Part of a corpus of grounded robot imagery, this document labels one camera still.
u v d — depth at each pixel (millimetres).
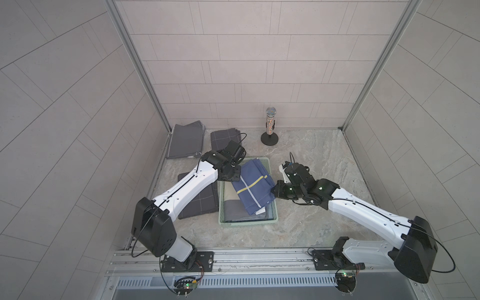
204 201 847
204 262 712
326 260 704
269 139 1112
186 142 1086
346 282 684
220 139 1097
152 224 395
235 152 618
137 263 712
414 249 377
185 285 643
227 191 885
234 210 828
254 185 784
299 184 578
